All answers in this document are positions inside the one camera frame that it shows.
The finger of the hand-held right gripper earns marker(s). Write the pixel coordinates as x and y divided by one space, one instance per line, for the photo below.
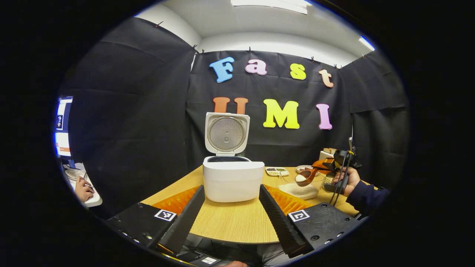
326 171
319 162

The brown wooden spoon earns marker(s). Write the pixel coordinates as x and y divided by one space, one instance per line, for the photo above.
310 174

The white divided bean tray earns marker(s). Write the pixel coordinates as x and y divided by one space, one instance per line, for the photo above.
276 171

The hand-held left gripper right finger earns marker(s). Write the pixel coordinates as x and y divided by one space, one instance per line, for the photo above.
276 222

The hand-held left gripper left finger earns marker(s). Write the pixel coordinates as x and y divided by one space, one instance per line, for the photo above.
185 222

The white round plate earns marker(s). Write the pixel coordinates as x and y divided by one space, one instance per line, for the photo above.
302 167

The large ceiling light panel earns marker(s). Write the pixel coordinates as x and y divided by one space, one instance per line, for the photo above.
271 5

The white toaster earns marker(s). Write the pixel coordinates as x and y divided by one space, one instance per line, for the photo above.
324 155

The black backdrop cloth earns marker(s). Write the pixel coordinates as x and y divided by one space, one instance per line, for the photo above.
130 122

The white rice cooker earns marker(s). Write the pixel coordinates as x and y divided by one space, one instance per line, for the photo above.
232 181

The small ceiling light panel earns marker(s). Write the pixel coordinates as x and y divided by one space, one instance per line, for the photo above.
366 43

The computer monitor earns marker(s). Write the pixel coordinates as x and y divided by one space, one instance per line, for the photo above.
63 126

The white side desk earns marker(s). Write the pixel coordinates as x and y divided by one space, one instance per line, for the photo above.
94 200

